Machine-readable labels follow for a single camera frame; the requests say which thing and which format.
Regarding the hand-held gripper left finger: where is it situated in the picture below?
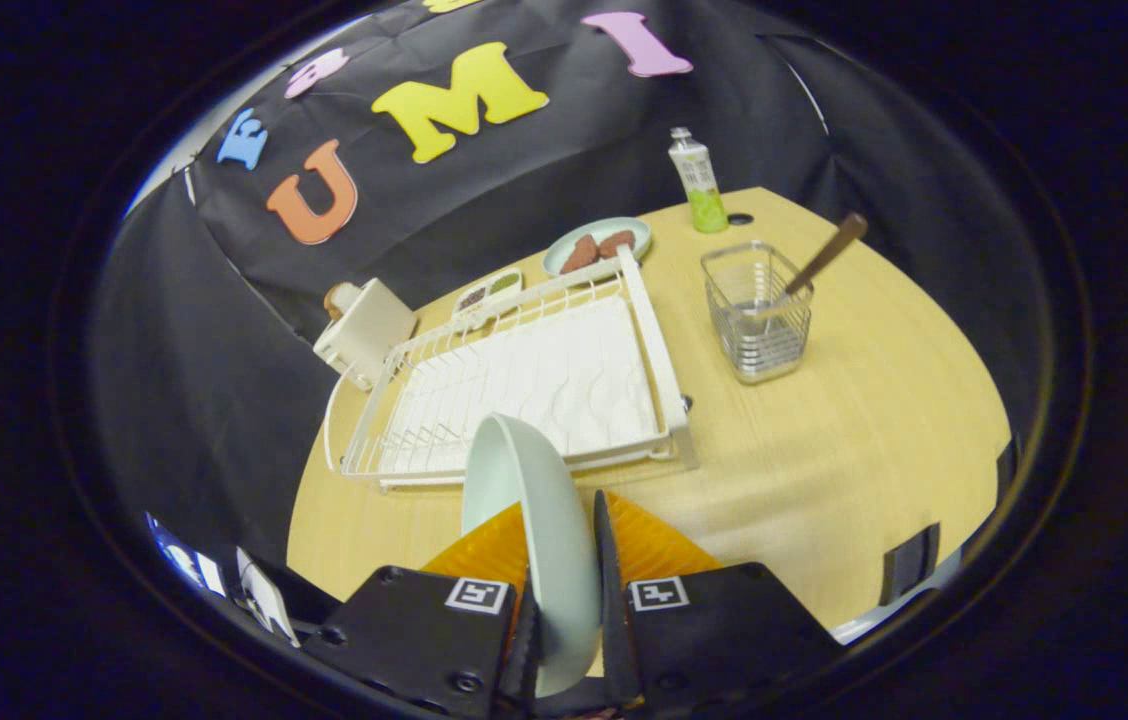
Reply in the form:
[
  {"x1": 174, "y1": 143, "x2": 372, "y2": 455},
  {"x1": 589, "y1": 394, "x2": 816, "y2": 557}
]
[{"x1": 300, "y1": 502, "x2": 543, "y2": 720}]

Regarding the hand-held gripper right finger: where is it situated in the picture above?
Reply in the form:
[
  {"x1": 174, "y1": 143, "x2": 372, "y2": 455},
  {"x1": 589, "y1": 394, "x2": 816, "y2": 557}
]
[{"x1": 590, "y1": 489, "x2": 843, "y2": 709}]

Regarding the pale green plate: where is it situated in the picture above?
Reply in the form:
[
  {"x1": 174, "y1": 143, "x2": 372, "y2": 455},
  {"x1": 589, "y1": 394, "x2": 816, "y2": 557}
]
[{"x1": 461, "y1": 413, "x2": 603, "y2": 699}]

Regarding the white wire dish rack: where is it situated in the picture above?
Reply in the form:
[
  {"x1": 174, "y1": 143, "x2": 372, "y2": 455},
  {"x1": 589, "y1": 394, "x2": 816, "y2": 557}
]
[{"x1": 324, "y1": 245, "x2": 700, "y2": 493}]

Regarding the metal wire basket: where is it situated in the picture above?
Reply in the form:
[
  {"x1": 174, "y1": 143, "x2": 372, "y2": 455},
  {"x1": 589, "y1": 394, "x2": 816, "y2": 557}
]
[{"x1": 701, "y1": 241, "x2": 814, "y2": 386}]

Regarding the brown handled spoon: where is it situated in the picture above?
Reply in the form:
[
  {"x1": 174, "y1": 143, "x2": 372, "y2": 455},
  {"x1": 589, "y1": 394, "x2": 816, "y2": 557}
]
[{"x1": 759, "y1": 212, "x2": 869, "y2": 321}]

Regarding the white divided sauce dish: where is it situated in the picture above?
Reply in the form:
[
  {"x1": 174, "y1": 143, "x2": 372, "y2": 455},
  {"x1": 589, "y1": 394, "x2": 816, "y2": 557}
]
[{"x1": 451, "y1": 268, "x2": 525, "y2": 321}]

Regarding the small plate with meat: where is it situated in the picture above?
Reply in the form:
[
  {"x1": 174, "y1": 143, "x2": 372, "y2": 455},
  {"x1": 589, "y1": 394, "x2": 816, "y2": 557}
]
[{"x1": 542, "y1": 217, "x2": 653, "y2": 281}]

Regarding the white side table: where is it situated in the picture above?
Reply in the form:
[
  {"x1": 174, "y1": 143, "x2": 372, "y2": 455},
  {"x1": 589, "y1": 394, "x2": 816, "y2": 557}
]
[{"x1": 236, "y1": 548, "x2": 300, "y2": 646}]

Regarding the computer monitor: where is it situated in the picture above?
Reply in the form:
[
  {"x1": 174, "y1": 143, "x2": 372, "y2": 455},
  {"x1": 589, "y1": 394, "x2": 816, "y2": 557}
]
[{"x1": 149, "y1": 515, "x2": 225, "y2": 598}]

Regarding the black table edge clamp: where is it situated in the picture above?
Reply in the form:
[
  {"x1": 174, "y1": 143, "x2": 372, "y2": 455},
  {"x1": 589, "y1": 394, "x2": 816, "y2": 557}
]
[{"x1": 882, "y1": 522, "x2": 942, "y2": 607}]

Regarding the white toaster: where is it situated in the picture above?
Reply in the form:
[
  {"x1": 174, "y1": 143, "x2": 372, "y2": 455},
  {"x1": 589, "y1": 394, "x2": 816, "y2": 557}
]
[{"x1": 313, "y1": 278, "x2": 418, "y2": 391}]

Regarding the green tea bottle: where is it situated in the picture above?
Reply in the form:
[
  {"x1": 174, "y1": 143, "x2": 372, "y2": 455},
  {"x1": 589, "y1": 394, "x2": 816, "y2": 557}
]
[{"x1": 668, "y1": 127, "x2": 729, "y2": 235}]

